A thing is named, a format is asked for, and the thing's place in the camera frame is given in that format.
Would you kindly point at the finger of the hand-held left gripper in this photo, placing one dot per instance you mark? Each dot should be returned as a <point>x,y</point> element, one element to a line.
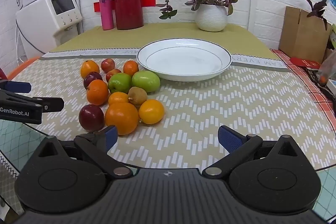
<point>51,103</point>
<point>17,87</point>

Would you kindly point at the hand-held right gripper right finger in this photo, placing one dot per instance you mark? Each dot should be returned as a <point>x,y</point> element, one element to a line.
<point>229,138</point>

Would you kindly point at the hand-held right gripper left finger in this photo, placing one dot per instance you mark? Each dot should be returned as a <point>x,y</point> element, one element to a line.
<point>111,136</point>

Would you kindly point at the large orange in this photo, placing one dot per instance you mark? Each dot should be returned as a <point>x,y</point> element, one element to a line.
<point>121,118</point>

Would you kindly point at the dark red plum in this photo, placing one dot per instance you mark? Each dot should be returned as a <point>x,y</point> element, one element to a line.
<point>91,117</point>

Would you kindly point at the small orange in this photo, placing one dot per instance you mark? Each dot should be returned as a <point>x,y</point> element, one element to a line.
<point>117,97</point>

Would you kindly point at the tangerine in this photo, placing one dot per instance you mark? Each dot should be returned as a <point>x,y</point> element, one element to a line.
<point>130,67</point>
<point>97,92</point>

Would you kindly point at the yellow orange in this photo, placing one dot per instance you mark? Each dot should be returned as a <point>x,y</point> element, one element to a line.
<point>151,111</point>

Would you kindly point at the brown kiwi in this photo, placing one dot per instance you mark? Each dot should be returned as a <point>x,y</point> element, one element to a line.
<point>137,96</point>

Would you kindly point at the green apple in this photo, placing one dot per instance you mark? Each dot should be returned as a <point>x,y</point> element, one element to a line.
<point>146,81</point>
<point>120,82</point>

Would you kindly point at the white plate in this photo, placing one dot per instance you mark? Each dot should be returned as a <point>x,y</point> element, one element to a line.
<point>183,61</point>

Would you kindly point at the beige patterned tablecloth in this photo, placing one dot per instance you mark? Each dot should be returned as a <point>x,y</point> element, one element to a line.
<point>210,108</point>

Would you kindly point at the dark red apple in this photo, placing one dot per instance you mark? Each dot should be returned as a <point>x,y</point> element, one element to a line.
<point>92,77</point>

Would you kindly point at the orange with green stem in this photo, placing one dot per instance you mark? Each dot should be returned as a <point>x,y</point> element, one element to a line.
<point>89,69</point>

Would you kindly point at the red yellow apple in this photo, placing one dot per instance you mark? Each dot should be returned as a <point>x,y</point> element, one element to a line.
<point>112,74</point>

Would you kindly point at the white appliance with screen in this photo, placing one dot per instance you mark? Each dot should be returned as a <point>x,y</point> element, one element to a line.
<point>39,22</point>

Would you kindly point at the red plaid cloth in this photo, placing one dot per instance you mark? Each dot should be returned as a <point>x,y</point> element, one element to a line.
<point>315,92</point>

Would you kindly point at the pink bottle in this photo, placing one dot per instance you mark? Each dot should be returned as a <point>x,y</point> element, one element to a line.
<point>106,12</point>

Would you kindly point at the red envelope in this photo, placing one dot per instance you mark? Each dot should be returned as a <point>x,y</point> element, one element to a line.
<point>305,62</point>

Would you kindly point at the clear plastic bag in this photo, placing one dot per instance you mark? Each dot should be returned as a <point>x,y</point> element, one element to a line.
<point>326,69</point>

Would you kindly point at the trailing plant in white pot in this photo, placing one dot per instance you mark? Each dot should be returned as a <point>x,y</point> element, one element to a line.
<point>211,18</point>

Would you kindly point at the cardboard box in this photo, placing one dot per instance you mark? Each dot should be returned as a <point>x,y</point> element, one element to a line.
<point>299,35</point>

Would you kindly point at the green box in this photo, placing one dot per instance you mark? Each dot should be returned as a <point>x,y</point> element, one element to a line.
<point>333,37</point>

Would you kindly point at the purple leafy plant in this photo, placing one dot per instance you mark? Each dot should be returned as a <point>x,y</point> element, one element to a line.
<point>317,8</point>

